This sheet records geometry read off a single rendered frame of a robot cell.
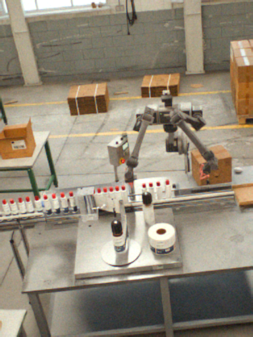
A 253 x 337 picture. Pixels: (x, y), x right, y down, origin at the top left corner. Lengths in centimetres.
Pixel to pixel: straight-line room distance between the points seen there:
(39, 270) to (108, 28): 614
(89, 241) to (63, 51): 609
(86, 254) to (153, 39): 601
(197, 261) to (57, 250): 113
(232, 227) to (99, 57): 605
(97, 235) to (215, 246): 94
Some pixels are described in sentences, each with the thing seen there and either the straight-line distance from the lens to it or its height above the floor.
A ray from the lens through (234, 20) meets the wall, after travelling 906.
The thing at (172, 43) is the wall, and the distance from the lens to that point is 914.
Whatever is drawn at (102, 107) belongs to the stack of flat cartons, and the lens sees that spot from 799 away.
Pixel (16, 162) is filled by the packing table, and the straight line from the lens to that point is 541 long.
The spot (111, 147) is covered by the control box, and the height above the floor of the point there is 147.
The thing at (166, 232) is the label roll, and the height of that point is 102.
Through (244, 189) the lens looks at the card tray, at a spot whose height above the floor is 83.
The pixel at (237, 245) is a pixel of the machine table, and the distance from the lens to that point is 378.
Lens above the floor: 333
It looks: 32 degrees down
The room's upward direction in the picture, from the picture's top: 8 degrees counter-clockwise
